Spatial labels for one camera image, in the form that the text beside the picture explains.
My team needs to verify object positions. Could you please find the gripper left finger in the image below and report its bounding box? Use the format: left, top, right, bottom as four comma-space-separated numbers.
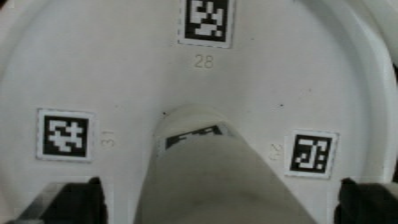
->
10, 177, 108, 224

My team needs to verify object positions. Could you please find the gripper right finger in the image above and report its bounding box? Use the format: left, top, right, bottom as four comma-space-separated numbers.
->
333, 178, 398, 224

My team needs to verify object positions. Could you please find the white cylindrical table leg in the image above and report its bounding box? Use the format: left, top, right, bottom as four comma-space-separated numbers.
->
133, 105, 316, 224

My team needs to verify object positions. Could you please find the white round table top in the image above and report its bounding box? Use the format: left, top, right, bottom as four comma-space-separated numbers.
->
0, 0, 398, 224

